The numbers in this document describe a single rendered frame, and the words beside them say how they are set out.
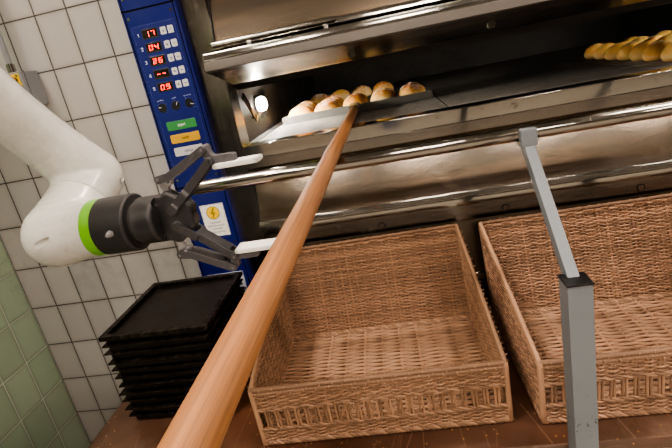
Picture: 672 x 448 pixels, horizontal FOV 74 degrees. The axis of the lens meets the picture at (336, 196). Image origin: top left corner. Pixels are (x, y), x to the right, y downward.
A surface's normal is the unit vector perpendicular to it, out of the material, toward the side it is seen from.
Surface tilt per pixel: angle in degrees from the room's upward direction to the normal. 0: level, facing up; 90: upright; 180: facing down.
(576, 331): 90
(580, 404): 90
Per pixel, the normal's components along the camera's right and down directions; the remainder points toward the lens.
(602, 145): -0.16, -0.04
